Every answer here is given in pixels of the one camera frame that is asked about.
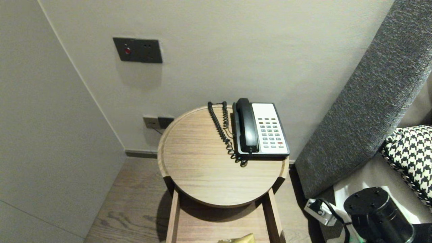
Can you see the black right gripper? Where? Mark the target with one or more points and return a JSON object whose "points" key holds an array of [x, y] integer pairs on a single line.
{"points": [[378, 216]]}

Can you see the gold tissue pack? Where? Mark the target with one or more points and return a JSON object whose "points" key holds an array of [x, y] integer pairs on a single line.
{"points": [[241, 239]]}

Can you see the curved wooden nightstand drawer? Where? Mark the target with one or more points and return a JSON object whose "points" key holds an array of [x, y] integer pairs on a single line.
{"points": [[173, 219]]}

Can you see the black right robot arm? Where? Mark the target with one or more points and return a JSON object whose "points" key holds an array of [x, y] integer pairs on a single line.
{"points": [[425, 234]]}

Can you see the white bed sheet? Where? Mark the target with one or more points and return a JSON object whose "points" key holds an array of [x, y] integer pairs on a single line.
{"points": [[371, 175]]}

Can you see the black white houndstooth pillow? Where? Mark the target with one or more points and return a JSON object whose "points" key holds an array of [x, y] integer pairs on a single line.
{"points": [[411, 158]]}

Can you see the grey fabric headboard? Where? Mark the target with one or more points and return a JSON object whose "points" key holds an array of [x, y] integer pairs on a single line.
{"points": [[371, 101]]}

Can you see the black and white telephone base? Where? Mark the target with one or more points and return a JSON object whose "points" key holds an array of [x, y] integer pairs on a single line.
{"points": [[270, 114]]}

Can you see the black telephone handset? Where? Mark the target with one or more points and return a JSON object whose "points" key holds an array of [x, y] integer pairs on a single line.
{"points": [[247, 125]]}

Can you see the round wooden nightstand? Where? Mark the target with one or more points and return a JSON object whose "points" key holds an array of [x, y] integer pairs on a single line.
{"points": [[202, 162]]}

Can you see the thin black phone line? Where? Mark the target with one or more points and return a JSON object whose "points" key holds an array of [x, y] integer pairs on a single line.
{"points": [[158, 131]]}

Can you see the grey fabric bed frame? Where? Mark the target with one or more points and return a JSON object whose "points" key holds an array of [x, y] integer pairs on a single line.
{"points": [[324, 236]]}

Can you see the dark wall socket plate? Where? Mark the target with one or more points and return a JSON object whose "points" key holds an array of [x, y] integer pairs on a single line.
{"points": [[166, 122]]}

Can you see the beige wall socket plate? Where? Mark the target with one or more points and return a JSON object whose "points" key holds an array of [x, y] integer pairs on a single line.
{"points": [[150, 123]]}

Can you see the dark wall switch panel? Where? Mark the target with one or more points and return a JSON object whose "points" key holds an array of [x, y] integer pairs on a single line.
{"points": [[138, 50]]}

